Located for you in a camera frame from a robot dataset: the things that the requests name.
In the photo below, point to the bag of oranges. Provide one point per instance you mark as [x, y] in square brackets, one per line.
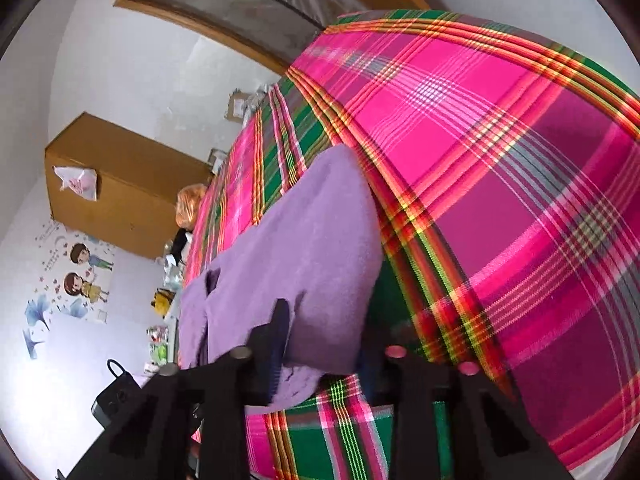
[189, 205]

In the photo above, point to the cartoon wall sticker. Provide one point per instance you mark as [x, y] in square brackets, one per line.
[77, 285]

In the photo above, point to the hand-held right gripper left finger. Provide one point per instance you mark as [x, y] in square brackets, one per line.
[279, 345]

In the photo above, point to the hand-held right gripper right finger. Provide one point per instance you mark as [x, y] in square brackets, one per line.
[415, 410]

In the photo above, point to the white plastic bag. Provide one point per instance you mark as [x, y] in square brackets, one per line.
[77, 182]

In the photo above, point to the pink green plaid bed sheet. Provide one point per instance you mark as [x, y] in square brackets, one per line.
[475, 160]

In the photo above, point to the purple fleece garment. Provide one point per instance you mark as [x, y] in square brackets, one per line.
[300, 240]

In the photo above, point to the black cloth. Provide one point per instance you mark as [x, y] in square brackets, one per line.
[181, 244]

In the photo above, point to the white cardboard box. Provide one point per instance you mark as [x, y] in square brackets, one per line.
[218, 160]

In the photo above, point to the wooden wardrobe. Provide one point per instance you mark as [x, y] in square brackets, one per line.
[130, 195]

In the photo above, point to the yellow shopping bag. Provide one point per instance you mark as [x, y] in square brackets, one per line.
[162, 302]

